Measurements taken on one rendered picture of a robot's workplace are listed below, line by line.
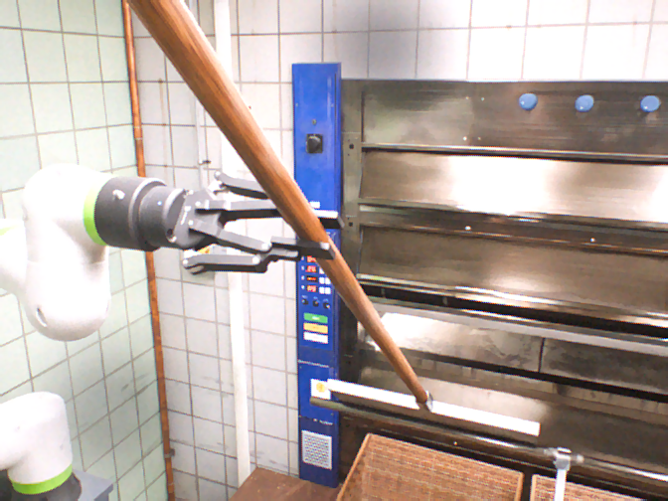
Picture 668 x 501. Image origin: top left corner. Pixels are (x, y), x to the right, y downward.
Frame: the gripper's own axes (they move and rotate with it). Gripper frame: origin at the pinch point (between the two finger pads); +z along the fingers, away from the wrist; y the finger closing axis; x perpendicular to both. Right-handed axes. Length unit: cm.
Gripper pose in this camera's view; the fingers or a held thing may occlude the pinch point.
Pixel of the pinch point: (308, 233)
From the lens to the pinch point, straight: 65.9
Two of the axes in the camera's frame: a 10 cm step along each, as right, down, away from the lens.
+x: -2.7, -4.2, -8.7
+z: 9.3, 1.1, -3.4
